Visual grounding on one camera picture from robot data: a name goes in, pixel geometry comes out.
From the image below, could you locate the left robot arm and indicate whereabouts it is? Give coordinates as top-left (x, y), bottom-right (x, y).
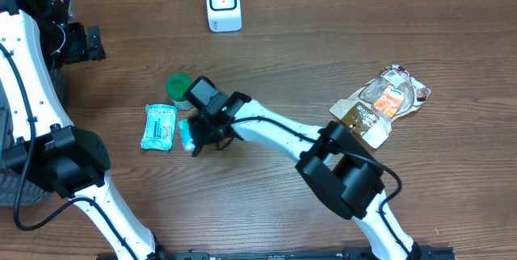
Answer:
top-left (1, 0), bottom-right (166, 259)

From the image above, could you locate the orange tissue pack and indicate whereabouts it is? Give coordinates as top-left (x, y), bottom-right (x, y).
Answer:
top-left (372, 86), bottom-right (406, 118)

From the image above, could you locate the dark grey plastic basket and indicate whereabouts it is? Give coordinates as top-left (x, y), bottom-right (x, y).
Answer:
top-left (0, 68), bottom-right (69, 208)

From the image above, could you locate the white barcode scanner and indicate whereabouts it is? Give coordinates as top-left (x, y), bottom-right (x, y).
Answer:
top-left (206, 0), bottom-right (242, 32)

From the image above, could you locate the beige plastic pouch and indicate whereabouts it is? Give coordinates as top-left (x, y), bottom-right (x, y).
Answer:
top-left (330, 65), bottom-right (431, 149)

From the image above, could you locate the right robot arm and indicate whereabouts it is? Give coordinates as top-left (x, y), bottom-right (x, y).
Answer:
top-left (184, 77), bottom-right (422, 259)

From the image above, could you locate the green lid jar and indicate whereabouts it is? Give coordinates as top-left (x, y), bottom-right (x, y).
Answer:
top-left (165, 73), bottom-right (193, 111)

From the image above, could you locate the teal tissue pack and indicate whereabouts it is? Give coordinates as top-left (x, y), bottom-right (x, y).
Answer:
top-left (178, 119), bottom-right (195, 151)

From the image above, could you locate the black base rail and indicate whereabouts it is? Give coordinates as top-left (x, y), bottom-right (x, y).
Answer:
top-left (96, 245), bottom-right (457, 260)

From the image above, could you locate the large teal wipes pack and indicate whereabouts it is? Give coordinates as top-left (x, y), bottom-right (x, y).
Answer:
top-left (141, 104), bottom-right (177, 151)

